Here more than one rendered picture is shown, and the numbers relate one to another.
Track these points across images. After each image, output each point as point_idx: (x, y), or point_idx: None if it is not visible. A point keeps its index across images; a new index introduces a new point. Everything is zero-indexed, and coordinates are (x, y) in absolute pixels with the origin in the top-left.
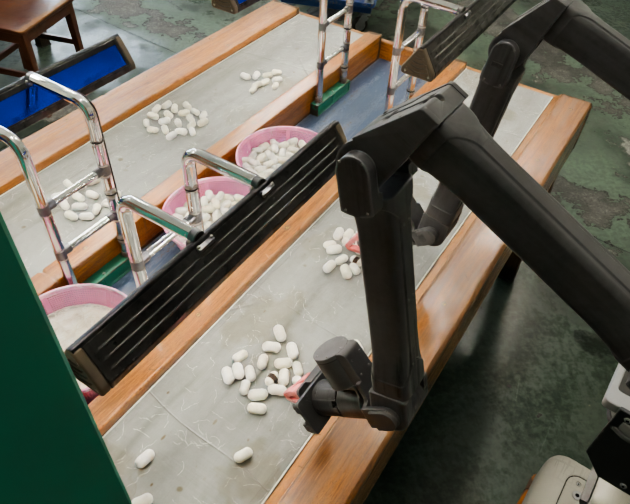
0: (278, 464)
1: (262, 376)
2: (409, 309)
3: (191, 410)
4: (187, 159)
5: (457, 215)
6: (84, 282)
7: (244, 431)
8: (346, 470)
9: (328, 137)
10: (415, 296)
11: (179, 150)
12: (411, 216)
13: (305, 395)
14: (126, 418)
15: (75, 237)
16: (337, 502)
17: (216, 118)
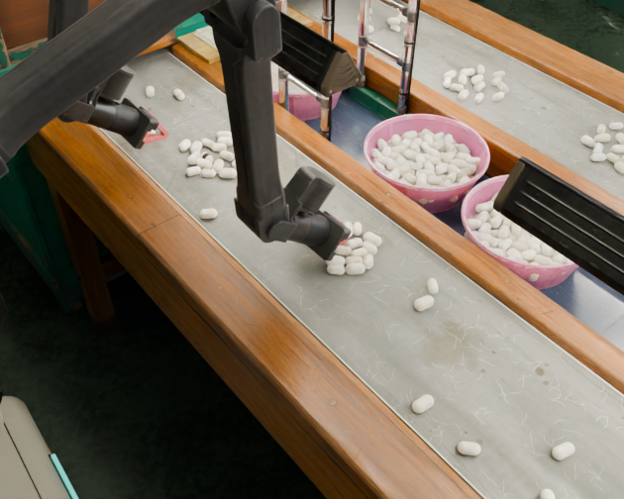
0: (134, 151)
1: (215, 156)
2: (51, 1)
3: (206, 120)
4: None
5: (245, 205)
6: (371, 89)
7: (171, 141)
8: (97, 171)
9: (322, 47)
10: (58, 6)
11: (561, 148)
12: None
13: (130, 102)
14: (218, 93)
15: (422, 79)
16: (79, 162)
17: None
